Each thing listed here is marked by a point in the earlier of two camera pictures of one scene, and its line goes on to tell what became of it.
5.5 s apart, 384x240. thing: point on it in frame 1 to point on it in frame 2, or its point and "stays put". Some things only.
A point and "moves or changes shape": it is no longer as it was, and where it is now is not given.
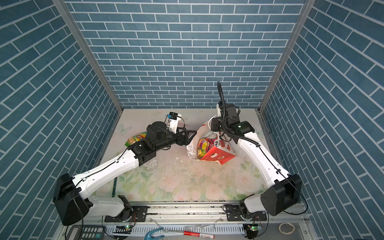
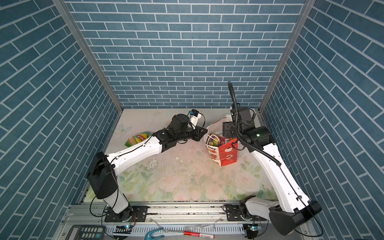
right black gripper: x=214 y=126 to x=226 y=128
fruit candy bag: x=204 y=145 to x=212 y=139
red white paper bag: x=223 y=153 moves or changes shape
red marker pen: x=198 y=234 stays put
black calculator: x=85 y=232 stays put
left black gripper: x=185 y=140 to x=197 y=131
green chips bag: x=135 y=138 stays put
